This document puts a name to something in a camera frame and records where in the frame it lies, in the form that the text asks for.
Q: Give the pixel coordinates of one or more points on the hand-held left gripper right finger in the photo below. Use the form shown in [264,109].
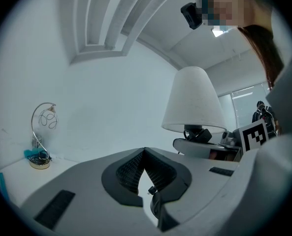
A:
[170,173]

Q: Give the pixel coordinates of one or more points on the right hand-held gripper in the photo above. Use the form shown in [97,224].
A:
[255,136]

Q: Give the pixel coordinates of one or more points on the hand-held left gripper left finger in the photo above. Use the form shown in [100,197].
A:
[122,181]

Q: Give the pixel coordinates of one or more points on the white shade lamp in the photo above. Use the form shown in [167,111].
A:
[193,99]

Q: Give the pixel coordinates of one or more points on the frosted glass partition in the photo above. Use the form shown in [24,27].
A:
[246,107]

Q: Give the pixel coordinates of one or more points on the teal plastic object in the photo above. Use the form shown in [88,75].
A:
[28,153]

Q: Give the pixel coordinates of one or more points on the white table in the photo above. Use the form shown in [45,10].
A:
[20,183]

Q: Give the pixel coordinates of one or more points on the ceiling light panel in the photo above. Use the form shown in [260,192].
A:
[219,31]

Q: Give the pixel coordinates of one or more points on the teal strip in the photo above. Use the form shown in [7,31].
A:
[3,185]

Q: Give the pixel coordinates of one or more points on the person's head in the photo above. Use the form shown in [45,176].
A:
[230,5]

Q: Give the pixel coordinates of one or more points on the black head-worn camera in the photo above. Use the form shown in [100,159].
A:
[191,15]

